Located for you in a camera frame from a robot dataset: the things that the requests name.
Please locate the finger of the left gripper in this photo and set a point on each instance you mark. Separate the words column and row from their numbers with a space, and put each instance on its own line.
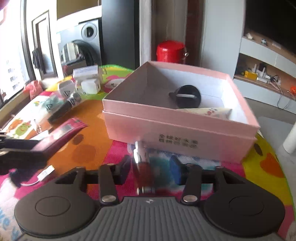
column 49, row 145

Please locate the pink bag on floor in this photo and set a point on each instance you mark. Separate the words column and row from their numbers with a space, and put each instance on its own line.
column 34, row 88

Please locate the dark grey funnel nozzle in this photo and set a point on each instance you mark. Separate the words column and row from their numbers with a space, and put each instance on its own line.
column 186, row 96

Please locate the black refrigerator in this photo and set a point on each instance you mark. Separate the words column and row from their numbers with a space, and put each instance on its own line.
column 120, row 33

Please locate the teal plastic crank handle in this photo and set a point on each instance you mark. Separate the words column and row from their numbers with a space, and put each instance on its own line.
column 52, row 102

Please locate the black television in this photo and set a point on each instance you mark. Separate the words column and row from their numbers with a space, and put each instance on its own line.
column 273, row 19

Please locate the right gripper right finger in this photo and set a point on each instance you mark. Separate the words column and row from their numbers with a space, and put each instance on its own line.
column 189, row 175

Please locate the white product carton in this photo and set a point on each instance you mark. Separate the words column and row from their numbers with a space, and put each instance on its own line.
column 87, row 72

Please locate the red metal canister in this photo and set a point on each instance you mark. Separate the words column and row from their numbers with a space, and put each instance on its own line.
column 172, row 51

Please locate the grey tv cabinet shelf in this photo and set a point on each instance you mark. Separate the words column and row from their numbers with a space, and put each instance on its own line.
column 265, row 71

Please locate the pink cardboard box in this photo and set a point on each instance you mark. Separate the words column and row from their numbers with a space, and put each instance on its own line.
column 140, row 109

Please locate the cream lotion tube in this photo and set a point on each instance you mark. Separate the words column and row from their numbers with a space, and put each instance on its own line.
column 222, row 113

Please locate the white cable adapter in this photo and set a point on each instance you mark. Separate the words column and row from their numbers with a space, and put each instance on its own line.
column 42, row 176

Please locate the white rounded plug adapter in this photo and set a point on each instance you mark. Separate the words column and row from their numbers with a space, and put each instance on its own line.
column 66, row 88

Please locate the red lipstick tube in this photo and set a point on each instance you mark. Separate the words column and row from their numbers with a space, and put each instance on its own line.
column 142, row 170

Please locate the clear plastic bag with parts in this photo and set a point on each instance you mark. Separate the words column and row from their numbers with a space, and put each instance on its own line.
column 57, row 112

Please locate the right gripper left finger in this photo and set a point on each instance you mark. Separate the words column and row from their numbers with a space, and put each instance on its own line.
column 110, row 175

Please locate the white cube charger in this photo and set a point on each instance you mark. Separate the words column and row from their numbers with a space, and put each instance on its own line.
column 89, row 86

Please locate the colourful cartoon table mat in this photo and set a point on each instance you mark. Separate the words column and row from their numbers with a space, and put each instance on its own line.
column 249, row 200

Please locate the silver washing machine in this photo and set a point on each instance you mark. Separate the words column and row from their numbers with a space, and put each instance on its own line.
column 79, row 46

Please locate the orange pumpkin toy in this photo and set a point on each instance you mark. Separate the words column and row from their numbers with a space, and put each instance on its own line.
column 293, row 90

